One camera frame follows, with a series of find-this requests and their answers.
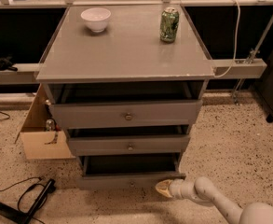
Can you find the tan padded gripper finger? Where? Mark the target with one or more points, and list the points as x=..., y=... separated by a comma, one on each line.
x=163, y=187

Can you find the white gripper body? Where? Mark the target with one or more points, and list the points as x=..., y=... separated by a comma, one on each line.
x=175, y=189

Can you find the grey bottom drawer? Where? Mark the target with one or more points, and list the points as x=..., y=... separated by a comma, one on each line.
x=111, y=181

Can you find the grey drawer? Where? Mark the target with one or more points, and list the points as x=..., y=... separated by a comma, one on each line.
x=126, y=110
x=111, y=181
x=128, y=140

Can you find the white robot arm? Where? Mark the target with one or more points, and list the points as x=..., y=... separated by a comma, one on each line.
x=202, y=191

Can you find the grey middle drawer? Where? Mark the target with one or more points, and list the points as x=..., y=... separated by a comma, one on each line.
x=128, y=140

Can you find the grey wooden drawer cabinet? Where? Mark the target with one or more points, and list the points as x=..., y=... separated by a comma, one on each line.
x=123, y=96

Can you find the grey top drawer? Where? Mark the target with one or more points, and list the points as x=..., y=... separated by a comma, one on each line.
x=126, y=110

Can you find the can inside cardboard box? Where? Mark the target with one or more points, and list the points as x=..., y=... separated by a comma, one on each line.
x=50, y=125

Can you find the open cardboard box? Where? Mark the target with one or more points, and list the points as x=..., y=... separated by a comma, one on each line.
x=38, y=142

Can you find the green soda can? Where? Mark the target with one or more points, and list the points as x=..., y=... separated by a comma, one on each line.
x=169, y=24

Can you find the white ceramic bowl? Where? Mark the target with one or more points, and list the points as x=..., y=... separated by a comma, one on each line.
x=96, y=18

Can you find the black cloth object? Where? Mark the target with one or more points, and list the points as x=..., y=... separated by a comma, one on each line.
x=7, y=64

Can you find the metal rail frame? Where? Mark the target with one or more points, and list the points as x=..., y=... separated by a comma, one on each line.
x=235, y=68

